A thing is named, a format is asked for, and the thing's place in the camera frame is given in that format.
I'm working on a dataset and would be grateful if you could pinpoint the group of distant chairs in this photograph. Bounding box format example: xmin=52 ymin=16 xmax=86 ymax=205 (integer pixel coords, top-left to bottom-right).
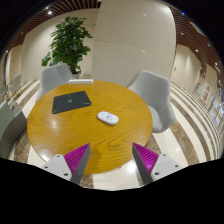
xmin=0 ymin=73 xmax=23 ymax=101

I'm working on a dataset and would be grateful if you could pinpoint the white plant pot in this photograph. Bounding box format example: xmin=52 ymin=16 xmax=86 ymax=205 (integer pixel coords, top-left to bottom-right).
xmin=70 ymin=68 xmax=83 ymax=80

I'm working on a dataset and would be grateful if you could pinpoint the grey-green armchair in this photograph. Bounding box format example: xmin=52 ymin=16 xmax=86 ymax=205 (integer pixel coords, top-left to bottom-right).
xmin=0 ymin=99 xmax=28 ymax=160

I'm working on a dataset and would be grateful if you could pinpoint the red white poster stand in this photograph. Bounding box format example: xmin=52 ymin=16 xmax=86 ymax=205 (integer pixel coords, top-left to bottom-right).
xmin=199 ymin=82 xmax=213 ymax=108

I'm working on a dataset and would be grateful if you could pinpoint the white cartoon-print computer mouse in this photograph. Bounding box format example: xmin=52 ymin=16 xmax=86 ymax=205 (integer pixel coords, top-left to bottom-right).
xmin=97 ymin=111 xmax=120 ymax=126

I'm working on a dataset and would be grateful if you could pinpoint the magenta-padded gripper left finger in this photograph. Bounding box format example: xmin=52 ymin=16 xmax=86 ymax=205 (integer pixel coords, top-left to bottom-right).
xmin=41 ymin=143 xmax=92 ymax=186

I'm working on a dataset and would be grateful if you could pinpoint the large green leafy plant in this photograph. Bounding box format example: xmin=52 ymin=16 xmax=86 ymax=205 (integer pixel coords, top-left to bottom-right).
xmin=41 ymin=16 xmax=94 ymax=75

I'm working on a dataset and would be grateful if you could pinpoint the black green-streaked mouse pad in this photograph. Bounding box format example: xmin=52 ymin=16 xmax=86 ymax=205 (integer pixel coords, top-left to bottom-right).
xmin=51 ymin=90 xmax=93 ymax=115

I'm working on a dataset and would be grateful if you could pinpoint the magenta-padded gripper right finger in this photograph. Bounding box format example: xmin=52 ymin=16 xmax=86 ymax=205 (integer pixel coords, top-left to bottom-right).
xmin=131 ymin=142 xmax=184 ymax=185

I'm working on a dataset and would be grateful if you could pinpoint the light grey shell chair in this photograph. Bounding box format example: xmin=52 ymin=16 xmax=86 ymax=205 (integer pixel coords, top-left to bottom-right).
xmin=35 ymin=63 xmax=75 ymax=103
xmin=128 ymin=69 xmax=177 ymax=134

